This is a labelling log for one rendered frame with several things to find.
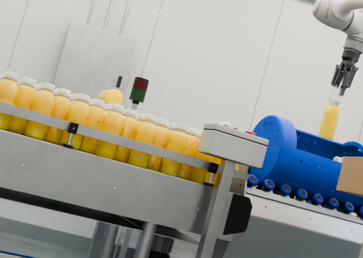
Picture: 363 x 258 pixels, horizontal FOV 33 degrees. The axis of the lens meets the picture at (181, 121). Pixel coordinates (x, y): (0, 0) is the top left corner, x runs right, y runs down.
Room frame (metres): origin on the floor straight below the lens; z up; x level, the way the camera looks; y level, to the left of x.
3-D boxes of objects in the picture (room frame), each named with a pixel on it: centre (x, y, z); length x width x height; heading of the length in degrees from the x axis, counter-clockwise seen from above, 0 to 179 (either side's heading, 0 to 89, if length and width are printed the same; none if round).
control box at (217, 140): (2.05, -0.19, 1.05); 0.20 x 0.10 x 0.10; 111
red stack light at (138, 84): (2.60, 0.21, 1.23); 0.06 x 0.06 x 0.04
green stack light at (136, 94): (2.60, 0.21, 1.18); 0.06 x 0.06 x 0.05
